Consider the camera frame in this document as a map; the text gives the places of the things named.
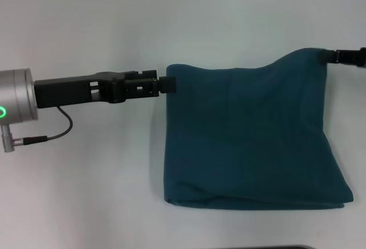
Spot teal blue printed t-shirt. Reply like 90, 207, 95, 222
162, 47, 355, 211

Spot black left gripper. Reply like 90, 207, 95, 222
33, 68, 177, 110

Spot left arm black plug cable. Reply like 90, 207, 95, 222
2, 105, 74, 153

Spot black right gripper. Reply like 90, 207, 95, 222
319, 47, 366, 69

